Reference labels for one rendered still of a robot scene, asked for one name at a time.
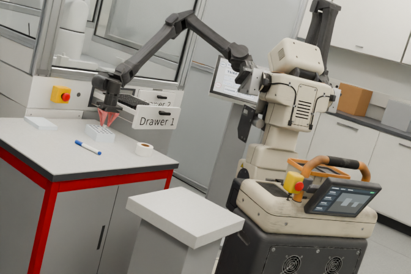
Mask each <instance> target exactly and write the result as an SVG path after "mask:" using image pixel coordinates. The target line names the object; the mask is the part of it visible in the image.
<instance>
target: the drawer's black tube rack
mask: <svg viewBox="0 0 411 274"><path fill-rule="evenodd" d="M117 102H119V103H121V104H123V105H125V106H127V107H129V108H132V109H134V110H136V107H131V106H130V105H149V104H150V103H147V102H145V101H143V100H140V99H138V98H136V97H134V96H131V95H128V94H119V98H118V101H117Z"/></svg>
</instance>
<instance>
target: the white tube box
mask: <svg viewBox="0 0 411 274"><path fill-rule="evenodd" d="M99 127H101V128H102V129H101V130H98V128H99ZM84 132H85V133H86V134H87V135H88V136H90V137H91V138H92V139H93V140H94V141H95V142H103V143H114V138H115V134H114V133H113V132H111V131H110V130H108V129H107V128H103V126H101V125H91V124H86V128H85V131H84Z"/></svg>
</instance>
